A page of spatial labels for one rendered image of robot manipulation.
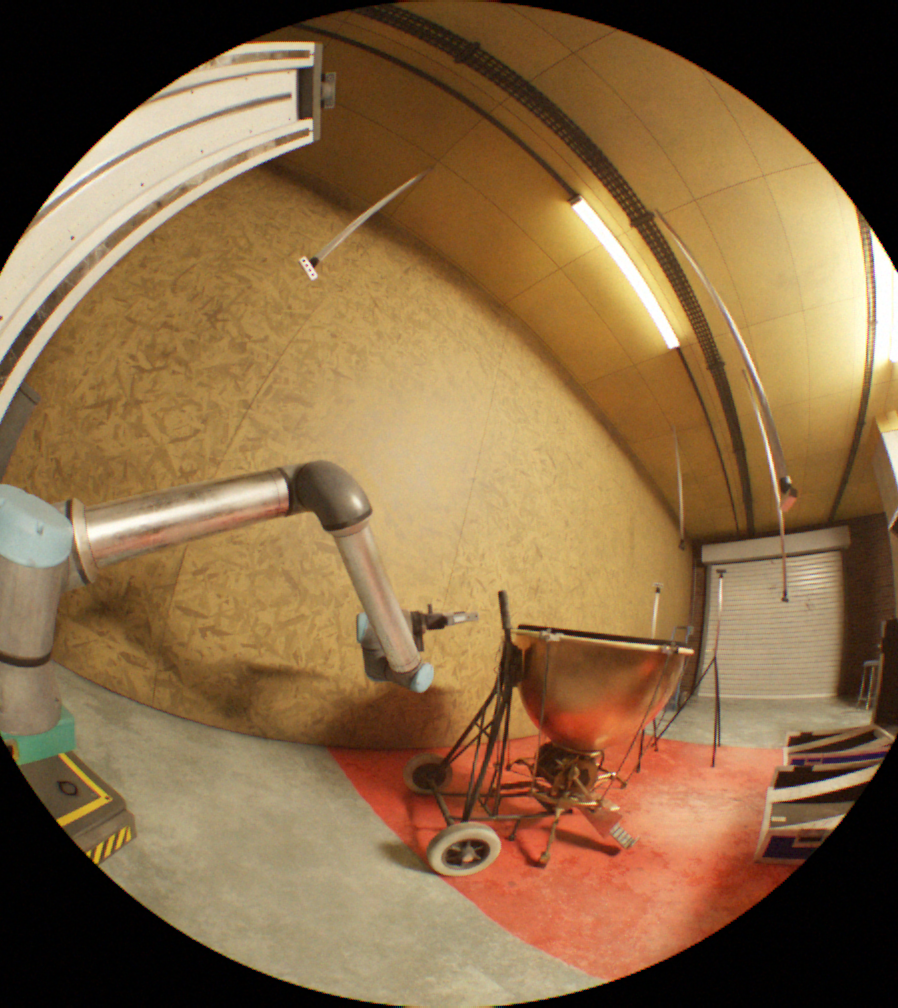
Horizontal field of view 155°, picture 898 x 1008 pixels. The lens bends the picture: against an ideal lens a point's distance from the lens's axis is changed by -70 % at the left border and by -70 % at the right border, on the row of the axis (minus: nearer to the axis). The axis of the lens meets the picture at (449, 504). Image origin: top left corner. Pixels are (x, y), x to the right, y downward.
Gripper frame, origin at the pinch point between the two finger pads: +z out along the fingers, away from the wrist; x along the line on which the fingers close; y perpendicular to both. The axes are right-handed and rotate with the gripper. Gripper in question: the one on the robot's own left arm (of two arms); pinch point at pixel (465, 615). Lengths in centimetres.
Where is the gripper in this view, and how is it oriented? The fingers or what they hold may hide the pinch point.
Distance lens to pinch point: 105.7
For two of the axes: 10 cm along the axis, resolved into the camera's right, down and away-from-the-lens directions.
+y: -1.2, -9.6, 2.7
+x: -2.4, 2.9, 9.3
